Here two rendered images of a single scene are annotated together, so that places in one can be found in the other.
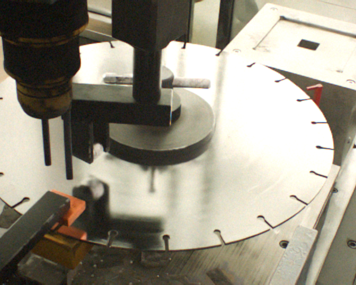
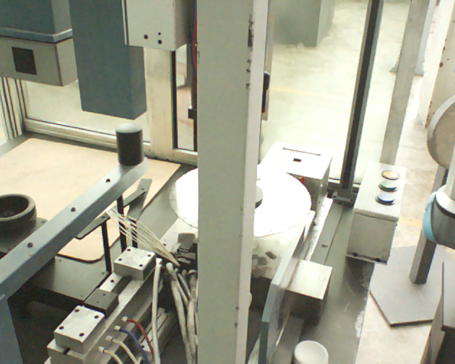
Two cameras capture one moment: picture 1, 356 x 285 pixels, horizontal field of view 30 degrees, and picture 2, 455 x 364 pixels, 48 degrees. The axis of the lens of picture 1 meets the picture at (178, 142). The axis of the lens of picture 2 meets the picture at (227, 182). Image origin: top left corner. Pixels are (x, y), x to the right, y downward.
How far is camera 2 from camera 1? 0.59 m
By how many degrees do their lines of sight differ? 7
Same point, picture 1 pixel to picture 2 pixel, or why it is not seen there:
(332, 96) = (310, 182)
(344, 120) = (315, 192)
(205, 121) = (259, 193)
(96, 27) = (189, 157)
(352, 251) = (324, 249)
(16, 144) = (188, 206)
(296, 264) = (299, 232)
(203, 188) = (263, 217)
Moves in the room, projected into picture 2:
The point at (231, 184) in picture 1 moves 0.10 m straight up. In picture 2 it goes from (273, 214) to (276, 175)
